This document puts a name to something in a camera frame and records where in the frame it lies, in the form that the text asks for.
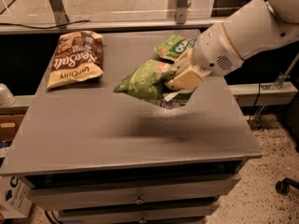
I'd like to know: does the black cable on ledge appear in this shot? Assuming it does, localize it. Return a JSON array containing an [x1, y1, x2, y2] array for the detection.
[[0, 19, 92, 30]]

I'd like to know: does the brown sea salt chip bag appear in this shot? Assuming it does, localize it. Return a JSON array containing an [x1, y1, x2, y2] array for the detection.
[[47, 31, 104, 89]]

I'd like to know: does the grey drawer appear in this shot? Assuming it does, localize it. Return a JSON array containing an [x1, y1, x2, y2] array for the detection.
[[59, 202, 219, 224], [27, 173, 240, 210]]

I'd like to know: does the white cup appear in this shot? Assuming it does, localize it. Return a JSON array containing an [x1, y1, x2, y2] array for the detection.
[[0, 83, 16, 106]]

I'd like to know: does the cardboard box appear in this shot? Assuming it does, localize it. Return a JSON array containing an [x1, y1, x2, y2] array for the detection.
[[0, 115, 24, 141]]

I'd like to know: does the left metal bracket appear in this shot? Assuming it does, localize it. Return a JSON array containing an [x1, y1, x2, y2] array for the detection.
[[49, 0, 69, 26]]

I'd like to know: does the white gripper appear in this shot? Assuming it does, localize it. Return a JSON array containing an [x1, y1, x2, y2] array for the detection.
[[164, 24, 244, 91]]

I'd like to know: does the white paper bag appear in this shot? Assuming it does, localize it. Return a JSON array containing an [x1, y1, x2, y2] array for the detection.
[[0, 176, 32, 219]]

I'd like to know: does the green jalapeno kettle chip bag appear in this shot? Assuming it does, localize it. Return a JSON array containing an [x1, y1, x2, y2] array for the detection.
[[114, 60, 177, 100]]

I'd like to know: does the black chair caster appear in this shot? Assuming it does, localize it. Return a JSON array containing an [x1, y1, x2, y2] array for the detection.
[[276, 177, 299, 195]]

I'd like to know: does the light green snack bag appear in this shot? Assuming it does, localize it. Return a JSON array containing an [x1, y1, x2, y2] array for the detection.
[[154, 35, 196, 62]]

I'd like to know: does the metal bracket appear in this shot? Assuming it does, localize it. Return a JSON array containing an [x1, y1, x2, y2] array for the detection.
[[176, 0, 188, 24], [49, 0, 69, 26]]

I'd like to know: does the upper grey drawer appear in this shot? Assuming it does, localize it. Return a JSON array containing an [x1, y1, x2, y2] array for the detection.
[[27, 173, 240, 210]]

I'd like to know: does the grey drawer cabinet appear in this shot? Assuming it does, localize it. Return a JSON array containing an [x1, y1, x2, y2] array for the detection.
[[1, 31, 262, 224]]

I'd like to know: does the black hanging cable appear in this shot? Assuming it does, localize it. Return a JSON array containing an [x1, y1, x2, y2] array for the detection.
[[247, 82, 263, 124]]

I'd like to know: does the right metal bracket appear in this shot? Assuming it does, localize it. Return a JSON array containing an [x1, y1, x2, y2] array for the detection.
[[176, 0, 188, 24]]

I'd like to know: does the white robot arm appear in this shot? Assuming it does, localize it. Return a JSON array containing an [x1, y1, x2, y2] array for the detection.
[[164, 0, 299, 91]]

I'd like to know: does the lower grey drawer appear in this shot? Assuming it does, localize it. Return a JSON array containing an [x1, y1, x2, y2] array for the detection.
[[59, 202, 219, 224]]

